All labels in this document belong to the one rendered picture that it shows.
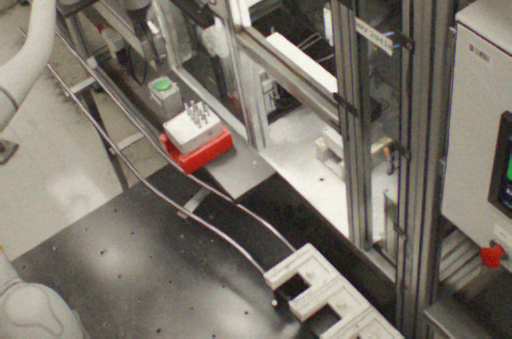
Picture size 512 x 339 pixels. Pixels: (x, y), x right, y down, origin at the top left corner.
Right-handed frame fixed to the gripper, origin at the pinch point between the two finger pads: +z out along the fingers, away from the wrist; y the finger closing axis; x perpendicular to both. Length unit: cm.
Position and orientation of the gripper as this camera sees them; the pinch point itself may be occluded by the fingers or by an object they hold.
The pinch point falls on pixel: (154, 58)
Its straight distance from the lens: 205.9
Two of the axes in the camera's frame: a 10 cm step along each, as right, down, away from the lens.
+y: -5.9, -5.4, 6.0
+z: 1.2, 6.8, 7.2
